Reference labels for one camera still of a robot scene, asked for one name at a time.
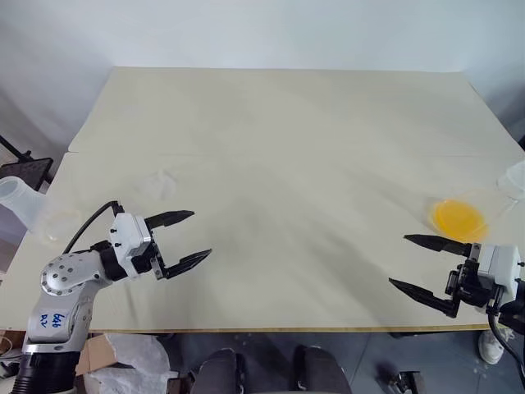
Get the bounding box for white crumpled plastic bag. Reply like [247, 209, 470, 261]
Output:
[87, 332, 172, 394]

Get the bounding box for flask with orange liquid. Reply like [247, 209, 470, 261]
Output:
[423, 159, 525, 244]

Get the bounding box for shiny metal caster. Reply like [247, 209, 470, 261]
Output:
[384, 370, 422, 394]

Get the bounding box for clear flask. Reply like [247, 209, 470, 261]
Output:
[0, 175, 84, 248]

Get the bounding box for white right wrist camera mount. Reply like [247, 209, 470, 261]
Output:
[470, 242, 525, 289]

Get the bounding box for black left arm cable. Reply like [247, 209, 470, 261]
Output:
[61, 199, 125, 256]

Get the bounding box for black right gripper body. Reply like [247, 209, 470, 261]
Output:
[445, 259, 505, 309]

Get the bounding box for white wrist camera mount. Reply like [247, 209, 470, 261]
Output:
[470, 242, 525, 289]
[108, 212, 156, 281]

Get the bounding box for black stand with screen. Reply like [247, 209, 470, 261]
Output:
[0, 134, 55, 194]

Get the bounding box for white cable bundle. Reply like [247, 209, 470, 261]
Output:
[0, 327, 25, 381]

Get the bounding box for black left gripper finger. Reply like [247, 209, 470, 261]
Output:
[163, 248, 213, 281]
[144, 209, 195, 231]

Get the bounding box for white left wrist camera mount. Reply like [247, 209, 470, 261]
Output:
[108, 212, 156, 281]

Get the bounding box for dark rounded shape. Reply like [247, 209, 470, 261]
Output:
[292, 344, 350, 394]
[195, 347, 248, 394]

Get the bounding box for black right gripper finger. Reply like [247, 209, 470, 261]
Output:
[388, 277, 461, 319]
[403, 234, 473, 257]

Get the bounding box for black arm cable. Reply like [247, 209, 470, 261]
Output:
[61, 199, 125, 256]
[485, 302, 525, 373]

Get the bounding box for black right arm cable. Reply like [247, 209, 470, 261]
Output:
[485, 302, 525, 373]

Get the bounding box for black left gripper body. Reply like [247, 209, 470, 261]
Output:
[135, 236, 170, 282]

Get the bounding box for white shoe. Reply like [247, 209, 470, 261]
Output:
[477, 328, 506, 365]

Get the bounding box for brown cardboard box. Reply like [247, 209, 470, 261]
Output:
[75, 332, 121, 378]

